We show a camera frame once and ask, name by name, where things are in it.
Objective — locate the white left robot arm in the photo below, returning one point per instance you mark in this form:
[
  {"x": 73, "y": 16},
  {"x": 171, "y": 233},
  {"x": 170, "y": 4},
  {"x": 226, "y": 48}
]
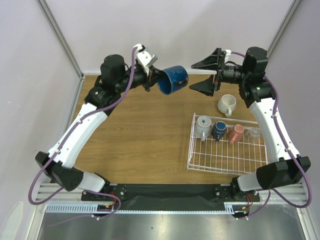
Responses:
[{"x": 110, "y": 88}]

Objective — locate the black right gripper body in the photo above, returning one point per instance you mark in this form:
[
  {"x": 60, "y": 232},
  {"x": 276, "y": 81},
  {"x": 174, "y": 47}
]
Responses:
[{"x": 218, "y": 72}]

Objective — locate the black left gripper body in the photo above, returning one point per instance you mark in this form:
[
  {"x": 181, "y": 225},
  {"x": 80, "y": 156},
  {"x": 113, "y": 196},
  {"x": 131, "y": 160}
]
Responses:
[{"x": 149, "y": 75}]

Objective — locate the grey cable duct rail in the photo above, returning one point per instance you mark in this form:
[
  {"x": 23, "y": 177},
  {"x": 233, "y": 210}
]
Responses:
[{"x": 81, "y": 208}]

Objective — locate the white wire dish rack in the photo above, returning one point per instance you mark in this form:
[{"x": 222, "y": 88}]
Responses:
[{"x": 241, "y": 158}]

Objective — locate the cream round mug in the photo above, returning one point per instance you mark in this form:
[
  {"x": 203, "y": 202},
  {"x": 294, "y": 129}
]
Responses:
[{"x": 227, "y": 105}]

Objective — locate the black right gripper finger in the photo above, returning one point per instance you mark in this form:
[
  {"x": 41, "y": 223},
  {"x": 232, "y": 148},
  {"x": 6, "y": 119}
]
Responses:
[
  {"x": 209, "y": 63},
  {"x": 205, "y": 87}
]

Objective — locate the light grey footed cup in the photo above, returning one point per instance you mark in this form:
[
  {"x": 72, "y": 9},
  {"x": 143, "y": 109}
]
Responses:
[{"x": 202, "y": 127}]

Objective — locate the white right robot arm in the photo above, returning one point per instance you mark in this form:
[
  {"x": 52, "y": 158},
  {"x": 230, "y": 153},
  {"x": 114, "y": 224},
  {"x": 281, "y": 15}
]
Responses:
[{"x": 285, "y": 165}]

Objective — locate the glossy dark blue mug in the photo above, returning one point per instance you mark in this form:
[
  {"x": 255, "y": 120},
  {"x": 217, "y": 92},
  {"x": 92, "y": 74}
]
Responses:
[{"x": 173, "y": 79}]

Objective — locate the pink mug white inside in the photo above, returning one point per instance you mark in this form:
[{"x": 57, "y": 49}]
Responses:
[{"x": 236, "y": 134}]

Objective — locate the small dark blue mug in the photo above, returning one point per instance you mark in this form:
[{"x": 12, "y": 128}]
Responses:
[{"x": 218, "y": 130}]

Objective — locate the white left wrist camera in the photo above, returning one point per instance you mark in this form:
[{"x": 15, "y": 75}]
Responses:
[{"x": 145, "y": 57}]

